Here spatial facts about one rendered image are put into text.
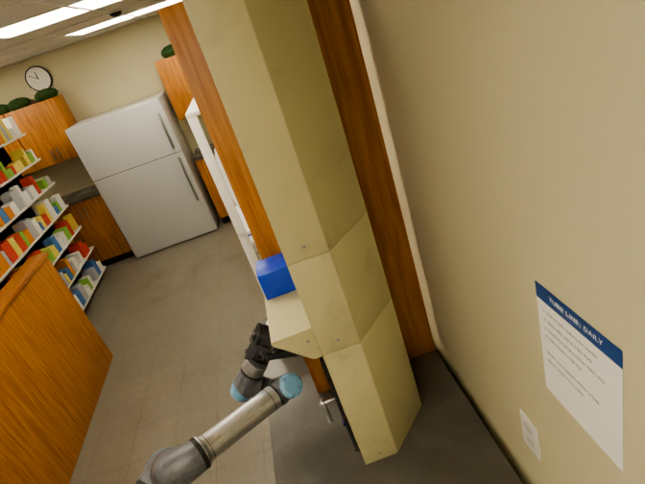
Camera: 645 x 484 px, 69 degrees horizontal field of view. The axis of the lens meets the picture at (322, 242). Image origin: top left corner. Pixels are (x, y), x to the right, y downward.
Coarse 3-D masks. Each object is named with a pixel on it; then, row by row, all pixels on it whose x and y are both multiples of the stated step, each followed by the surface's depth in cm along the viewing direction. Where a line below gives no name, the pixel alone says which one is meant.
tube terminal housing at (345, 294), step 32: (320, 256) 115; (352, 256) 123; (320, 288) 118; (352, 288) 124; (384, 288) 137; (320, 320) 122; (352, 320) 125; (384, 320) 138; (352, 352) 129; (384, 352) 139; (352, 384) 134; (384, 384) 140; (416, 384) 157; (352, 416) 139; (384, 416) 141; (416, 416) 159; (384, 448) 147
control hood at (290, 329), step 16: (272, 304) 139; (288, 304) 136; (272, 320) 132; (288, 320) 130; (304, 320) 127; (272, 336) 125; (288, 336) 123; (304, 336) 124; (304, 352) 126; (320, 352) 127
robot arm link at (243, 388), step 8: (240, 376) 152; (248, 376) 151; (232, 384) 155; (240, 384) 152; (248, 384) 152; (256, 384) 153; (232, 392) 154; (240, 392) 152; (248, 392) 153; (256, 392) 153; (240, 400) 154
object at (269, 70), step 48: (192, 0) 87; (240, 0) 89; (288, 0) 99; (240, 48) 92; (288, 48) 100; (240, 96) 96; (288, 96) 100; (240, 144) 100; (288, 144) 102; (336, 144) 115; (288, 192) 106; (336, 192) 116; (288, 240) 111; (336, 240) 117
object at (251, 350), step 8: (256, 328) 149; (264, 328) 150; (256, 336) 147; (264, 336) 146; (256, 344) 147; (264, 344) 148; (248, 352) 149; (256, 352) 150; (264, 352) 150; (272, 352) 149; (256, 360) 150; (264, 360) 152
